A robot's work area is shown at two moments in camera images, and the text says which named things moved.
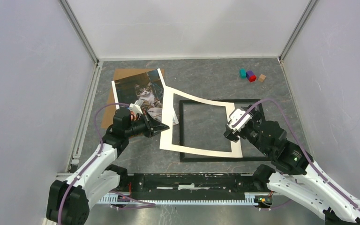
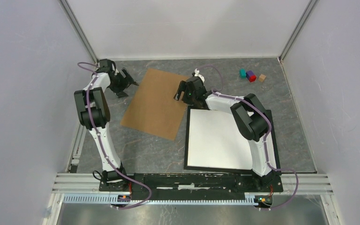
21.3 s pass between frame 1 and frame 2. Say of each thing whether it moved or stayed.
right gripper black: moved
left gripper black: moved
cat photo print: moved
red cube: stayed
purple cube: stayed
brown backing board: moved
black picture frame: moved
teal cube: stayed
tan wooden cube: stayed
